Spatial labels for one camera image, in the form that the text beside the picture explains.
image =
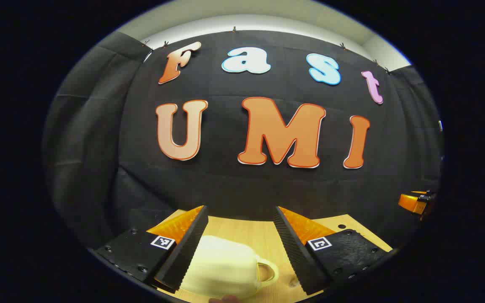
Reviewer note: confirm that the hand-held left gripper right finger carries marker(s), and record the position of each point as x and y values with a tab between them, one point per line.
293	252

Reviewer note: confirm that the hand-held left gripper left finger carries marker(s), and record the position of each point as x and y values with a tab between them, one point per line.
190	248

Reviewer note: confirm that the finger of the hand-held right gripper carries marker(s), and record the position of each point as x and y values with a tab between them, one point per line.
409	202

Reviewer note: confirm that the pale yellow suitcase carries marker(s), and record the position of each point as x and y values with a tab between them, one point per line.
221	265

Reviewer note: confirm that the black backdrop cloth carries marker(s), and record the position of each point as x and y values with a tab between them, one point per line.
234	185

